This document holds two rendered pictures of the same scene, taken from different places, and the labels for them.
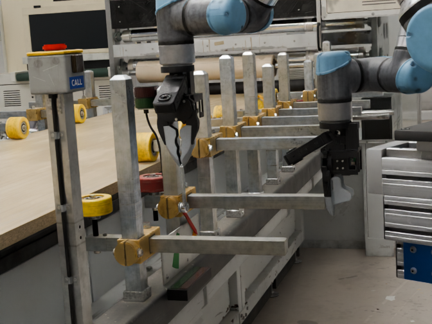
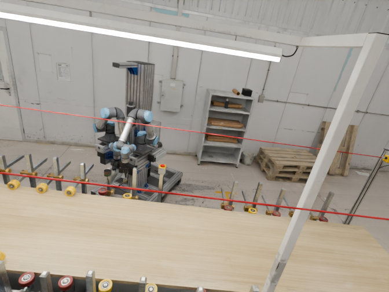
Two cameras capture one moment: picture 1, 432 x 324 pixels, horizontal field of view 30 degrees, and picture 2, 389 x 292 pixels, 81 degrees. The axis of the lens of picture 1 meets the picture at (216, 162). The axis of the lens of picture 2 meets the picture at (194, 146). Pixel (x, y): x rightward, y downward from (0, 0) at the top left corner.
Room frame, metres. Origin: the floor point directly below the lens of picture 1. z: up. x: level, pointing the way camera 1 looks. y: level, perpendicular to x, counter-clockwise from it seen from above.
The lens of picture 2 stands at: (1.81, 2.12, 2.32)
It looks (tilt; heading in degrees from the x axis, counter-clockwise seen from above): 24 degrees down; 248
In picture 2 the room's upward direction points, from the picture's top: 9 degrees clockwise
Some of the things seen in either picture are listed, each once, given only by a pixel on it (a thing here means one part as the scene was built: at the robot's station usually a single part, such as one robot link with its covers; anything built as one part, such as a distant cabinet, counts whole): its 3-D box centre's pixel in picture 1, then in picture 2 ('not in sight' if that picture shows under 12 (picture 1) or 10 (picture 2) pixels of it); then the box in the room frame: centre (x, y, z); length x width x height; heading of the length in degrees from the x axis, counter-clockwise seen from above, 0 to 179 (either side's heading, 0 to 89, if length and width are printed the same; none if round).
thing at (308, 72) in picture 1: (310, 114); not in sight; (3.52, -0.43, 0.86); 0.04 x 0.04 x 0.48; 72
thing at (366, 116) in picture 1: (342, 117); not in sight; (3.77, -0.60, 0.81); 0.44 x 0.03 x 0.04; 72
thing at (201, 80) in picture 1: (205, 162); (83, 183); (2.09, 0.03, 0.90); 0.04 x 0.04 x 0.48; 72
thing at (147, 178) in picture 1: (154, 197); (102, 194); (1.91, 0.15, 0.85); 0.08 x 0.08 x 0.11
